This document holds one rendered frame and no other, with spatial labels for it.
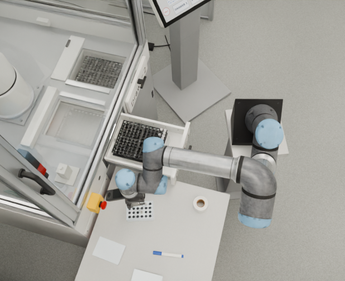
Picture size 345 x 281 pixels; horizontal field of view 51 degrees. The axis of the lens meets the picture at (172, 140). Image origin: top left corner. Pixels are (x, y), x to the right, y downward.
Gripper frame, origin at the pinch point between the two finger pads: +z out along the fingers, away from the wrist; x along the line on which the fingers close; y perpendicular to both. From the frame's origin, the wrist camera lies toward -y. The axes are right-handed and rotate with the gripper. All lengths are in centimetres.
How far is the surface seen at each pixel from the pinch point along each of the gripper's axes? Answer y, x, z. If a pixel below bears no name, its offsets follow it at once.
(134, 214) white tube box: 0.7, -4.9, 4.0
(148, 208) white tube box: 7.5, -2.3, 4.0
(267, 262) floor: 76, -20, 84
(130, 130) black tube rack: 0.2, 33.3, -6.5
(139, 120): 4.0, 39.7, -4.6
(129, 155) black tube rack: -0.8, 21.5, -3.6
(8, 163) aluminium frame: -21, -9, -77
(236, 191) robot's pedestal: 61, 27, 81
